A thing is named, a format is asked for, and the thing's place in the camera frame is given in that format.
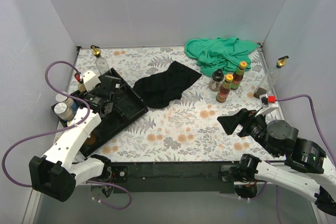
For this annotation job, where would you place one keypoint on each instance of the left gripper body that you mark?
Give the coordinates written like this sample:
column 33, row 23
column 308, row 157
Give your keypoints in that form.
column 105, row 89

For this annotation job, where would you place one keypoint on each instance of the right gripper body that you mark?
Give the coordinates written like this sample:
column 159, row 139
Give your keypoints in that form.
column 244, row 124

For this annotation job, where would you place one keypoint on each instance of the yellow cap sauce bottle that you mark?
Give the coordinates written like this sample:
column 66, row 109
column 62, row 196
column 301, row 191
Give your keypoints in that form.
column 238, row 75
column 225, row 88

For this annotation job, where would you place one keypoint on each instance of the gold spout glass bottle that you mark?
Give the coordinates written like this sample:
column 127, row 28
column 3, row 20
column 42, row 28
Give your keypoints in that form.
column 101, row 62

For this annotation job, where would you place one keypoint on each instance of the tall gold spout bottle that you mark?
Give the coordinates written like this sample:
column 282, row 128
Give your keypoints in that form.
column 270, row 78

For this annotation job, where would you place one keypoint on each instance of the silver lid spice jar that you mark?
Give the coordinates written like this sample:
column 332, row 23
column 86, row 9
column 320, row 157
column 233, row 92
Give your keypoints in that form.
column 64, row 111

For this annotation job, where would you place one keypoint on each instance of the blue label spice jar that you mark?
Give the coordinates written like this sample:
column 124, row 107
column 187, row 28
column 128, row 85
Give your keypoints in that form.
column 62, row 98

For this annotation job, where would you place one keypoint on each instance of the dark soy sauce bottle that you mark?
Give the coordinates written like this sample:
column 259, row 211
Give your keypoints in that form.
column 81, row 87

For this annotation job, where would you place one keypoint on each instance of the pink cap spice bottle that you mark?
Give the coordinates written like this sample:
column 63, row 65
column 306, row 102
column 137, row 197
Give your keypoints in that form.
column 90, row 140

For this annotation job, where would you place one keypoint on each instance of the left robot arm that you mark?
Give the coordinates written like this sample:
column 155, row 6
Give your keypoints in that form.
column 55, row 175

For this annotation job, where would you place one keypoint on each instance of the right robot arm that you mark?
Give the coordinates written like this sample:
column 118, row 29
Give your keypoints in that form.
column 313, row 175

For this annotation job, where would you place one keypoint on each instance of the black compartment tray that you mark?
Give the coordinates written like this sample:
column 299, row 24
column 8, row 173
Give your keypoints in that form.
column 128, row 107

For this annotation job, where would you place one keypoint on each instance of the black cap spice jar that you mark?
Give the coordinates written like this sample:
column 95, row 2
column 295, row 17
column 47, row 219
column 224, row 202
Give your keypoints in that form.
column 216, row 80

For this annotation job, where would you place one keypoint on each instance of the black cloth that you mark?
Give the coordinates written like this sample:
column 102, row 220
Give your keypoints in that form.
column 158, row 90

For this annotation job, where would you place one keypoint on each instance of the green cloth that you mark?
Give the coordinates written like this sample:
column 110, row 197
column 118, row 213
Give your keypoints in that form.
column 221, row 53

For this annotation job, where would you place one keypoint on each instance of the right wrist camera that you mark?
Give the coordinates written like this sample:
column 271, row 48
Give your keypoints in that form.
column 268, row 104

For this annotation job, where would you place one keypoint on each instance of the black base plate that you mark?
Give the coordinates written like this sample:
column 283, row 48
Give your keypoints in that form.
column 159, row 177

